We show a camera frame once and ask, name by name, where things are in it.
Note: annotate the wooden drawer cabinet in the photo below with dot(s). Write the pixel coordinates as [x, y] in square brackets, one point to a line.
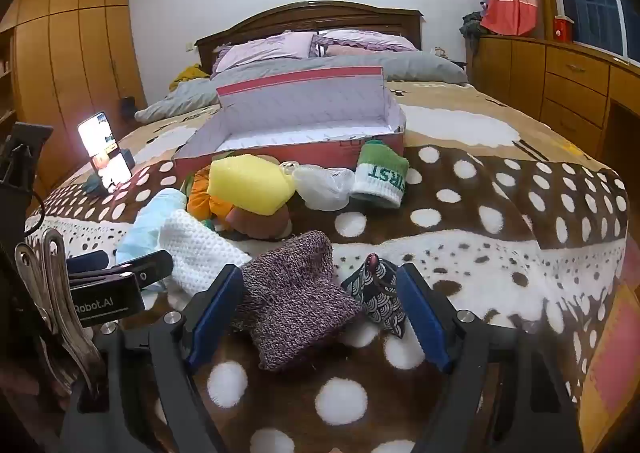
[520, 68]

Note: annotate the red container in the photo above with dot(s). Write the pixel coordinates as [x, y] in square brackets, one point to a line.
[562, 28]

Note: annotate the lilac pillow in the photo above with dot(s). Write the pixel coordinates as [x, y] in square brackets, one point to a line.
[265, 50]
[370, 38]

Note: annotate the beige round item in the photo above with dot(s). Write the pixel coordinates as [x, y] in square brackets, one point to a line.
[260, 224]

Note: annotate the clear plastic bag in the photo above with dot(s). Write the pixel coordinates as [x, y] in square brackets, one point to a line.
[320, 188]

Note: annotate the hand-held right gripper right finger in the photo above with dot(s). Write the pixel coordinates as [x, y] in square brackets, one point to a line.
[422, 318]

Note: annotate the wooden wardrobe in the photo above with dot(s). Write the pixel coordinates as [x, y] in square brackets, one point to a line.
[75, 43]

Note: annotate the teal phone stand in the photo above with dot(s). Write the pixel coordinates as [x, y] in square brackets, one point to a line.
[95, 185]

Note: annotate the grey duvet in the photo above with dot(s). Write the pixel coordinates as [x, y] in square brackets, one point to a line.
[415, 68]

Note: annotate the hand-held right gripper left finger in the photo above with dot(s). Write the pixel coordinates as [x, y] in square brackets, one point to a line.
[212, 318]

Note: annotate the purple knitted cloth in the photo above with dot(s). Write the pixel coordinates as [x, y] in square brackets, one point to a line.
[290, 303]

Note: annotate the brown spotted sheep blanket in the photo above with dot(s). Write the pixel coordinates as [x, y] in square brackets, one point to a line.
[475, 213]

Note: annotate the dark floral sock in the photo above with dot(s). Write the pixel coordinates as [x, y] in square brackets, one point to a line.
[375, 295]

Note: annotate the yellow cloth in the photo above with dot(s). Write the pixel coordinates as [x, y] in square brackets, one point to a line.
[187, 75]

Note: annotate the white knitted cloth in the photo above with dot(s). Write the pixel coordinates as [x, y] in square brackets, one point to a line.
[200, 248]

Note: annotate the orange pink floor mat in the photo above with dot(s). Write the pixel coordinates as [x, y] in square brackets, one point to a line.
[612, 363]

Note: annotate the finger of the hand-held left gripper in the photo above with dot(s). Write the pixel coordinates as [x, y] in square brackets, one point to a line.
[150, 265]
[87, 261]

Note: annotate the red cardboard box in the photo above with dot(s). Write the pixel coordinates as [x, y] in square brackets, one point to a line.
[300, 108]

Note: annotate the dark clothes pile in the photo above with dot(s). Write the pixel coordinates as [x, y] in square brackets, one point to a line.
[471, 24]

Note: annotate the orange cloth bow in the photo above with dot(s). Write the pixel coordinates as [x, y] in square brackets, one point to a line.
[200, 200]

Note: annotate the wooden bed headboard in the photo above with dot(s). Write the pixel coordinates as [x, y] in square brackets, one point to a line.
[320, 15]

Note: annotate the pink pillow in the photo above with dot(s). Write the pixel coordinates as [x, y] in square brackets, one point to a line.
[350, 51]

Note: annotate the light blue face mask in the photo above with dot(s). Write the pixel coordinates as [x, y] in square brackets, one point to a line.
[145, 228]

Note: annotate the green white sock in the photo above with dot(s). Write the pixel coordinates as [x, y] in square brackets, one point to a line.
[380, 178]

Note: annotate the yellow sponge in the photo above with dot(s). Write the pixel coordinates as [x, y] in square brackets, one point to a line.
[245, 183]

